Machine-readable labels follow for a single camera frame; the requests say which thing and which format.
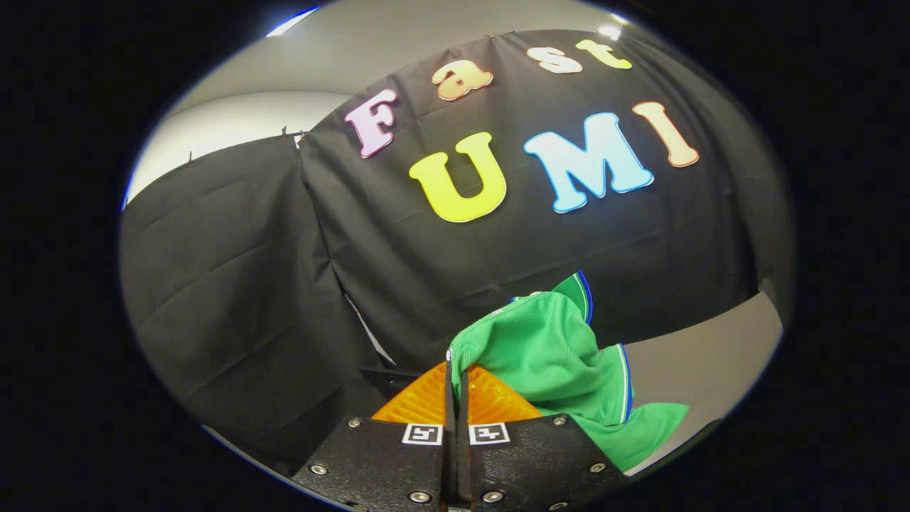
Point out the green polo shirt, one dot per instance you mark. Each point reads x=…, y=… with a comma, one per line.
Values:
x=540, y=341

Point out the beige cabinet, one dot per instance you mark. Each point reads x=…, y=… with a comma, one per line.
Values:
x=711, y=355

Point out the ceiling light panel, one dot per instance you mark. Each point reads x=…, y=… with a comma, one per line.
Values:
x=609, y=32
x=291, y=22

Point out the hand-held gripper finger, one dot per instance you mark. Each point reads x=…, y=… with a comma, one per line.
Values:
x=463, y=405
x=449, y=398

